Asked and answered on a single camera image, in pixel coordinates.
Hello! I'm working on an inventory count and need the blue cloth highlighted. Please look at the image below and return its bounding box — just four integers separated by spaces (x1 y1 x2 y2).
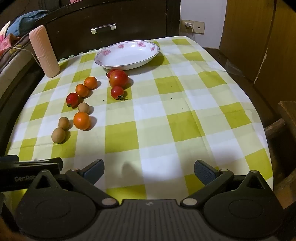
6 10 50 35

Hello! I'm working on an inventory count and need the red cherry tomato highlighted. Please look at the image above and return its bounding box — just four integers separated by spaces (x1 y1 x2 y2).
66 92 79 108

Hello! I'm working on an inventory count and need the green checked tablecloth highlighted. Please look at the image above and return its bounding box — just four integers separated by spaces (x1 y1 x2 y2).
5 36 274 200

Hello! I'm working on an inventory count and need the small orange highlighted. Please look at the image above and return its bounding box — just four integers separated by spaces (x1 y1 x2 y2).
75 84 90 98
84 76 98 90

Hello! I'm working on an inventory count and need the large orange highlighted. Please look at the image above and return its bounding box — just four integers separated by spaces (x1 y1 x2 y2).
73 112 91 130

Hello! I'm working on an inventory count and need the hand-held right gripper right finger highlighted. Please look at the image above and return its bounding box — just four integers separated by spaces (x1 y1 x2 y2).
180 159 270 208

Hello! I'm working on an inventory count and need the brown longan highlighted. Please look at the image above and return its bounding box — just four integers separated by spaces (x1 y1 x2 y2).
78 102 90 114
58 117 70 130
51 128 66 144

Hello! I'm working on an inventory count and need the wooden stool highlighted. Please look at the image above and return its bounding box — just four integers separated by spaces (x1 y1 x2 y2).
264 101 296 204

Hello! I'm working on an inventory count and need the green foam mat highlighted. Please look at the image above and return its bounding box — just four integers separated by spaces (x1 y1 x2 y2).
58 47 102 62

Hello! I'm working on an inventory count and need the white cord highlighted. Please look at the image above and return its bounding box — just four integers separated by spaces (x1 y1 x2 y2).
8 46 44 67

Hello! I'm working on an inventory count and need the beige wall socket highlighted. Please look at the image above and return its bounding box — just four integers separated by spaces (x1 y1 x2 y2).
180 20 206 35

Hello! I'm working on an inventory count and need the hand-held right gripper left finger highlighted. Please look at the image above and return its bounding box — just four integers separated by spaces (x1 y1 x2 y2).
28 159 119 208

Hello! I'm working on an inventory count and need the dark wooden bed frame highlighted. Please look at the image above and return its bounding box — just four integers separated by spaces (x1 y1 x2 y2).
0 0 61 154

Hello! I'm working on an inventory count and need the grey brown quilt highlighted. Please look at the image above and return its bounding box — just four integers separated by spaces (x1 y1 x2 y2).
0 35 44 98

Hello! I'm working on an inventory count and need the large red tomato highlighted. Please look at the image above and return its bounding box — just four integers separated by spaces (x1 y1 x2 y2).
109 70 129 88

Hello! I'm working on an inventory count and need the pink floral cloth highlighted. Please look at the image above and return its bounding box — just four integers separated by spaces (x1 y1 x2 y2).
0 21 12 51

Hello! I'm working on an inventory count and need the white floral bowl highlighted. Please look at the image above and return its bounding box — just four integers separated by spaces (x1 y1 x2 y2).
94 40 160 70

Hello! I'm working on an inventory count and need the cherry tomato with green stem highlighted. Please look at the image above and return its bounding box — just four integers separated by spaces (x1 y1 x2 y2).
110 86 128 101

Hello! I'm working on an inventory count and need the pink ribbed cylinder case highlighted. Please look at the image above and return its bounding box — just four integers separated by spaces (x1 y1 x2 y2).
29 25 60 78

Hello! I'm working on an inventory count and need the metal drawer handle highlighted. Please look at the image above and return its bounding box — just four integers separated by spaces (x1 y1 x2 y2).
91 23 116 34

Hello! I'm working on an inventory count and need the dark wooden drawer cabinet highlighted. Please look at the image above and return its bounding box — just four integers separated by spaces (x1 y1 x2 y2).
45 0 181 62

